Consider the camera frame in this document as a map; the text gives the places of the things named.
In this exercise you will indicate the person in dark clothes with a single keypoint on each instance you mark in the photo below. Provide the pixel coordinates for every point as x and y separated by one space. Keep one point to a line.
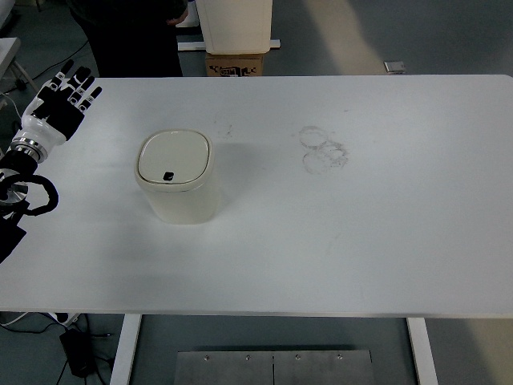
132 39

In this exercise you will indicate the white table foot bar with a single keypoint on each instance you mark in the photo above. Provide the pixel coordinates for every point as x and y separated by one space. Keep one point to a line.
275 44

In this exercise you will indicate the right white table leg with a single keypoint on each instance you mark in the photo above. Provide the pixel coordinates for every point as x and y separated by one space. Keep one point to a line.
421 350

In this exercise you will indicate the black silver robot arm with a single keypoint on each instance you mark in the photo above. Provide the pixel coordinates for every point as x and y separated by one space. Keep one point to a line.
23 191

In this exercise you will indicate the left white table leg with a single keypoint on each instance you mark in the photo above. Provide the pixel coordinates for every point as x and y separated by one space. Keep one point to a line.
126 349

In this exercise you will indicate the white table leg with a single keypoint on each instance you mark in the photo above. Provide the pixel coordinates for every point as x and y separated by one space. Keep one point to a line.
421 350
126 349

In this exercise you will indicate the cardboard box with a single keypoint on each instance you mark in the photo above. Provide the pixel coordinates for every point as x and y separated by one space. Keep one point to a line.
234 65

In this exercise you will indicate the black power adapter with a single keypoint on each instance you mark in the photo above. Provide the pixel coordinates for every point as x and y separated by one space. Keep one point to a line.
77 349

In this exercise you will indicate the grey floor outlet plate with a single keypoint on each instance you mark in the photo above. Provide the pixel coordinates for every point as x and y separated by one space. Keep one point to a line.
394 67

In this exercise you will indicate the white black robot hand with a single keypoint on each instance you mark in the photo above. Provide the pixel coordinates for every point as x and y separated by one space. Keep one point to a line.
53 116

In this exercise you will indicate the white side table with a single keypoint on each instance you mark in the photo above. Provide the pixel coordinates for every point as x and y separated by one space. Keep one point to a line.
9 50

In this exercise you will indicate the cream trash can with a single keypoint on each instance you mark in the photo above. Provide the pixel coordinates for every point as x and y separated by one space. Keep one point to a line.
176 171

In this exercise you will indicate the metal base plate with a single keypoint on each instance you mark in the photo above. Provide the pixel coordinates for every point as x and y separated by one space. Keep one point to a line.
274 367

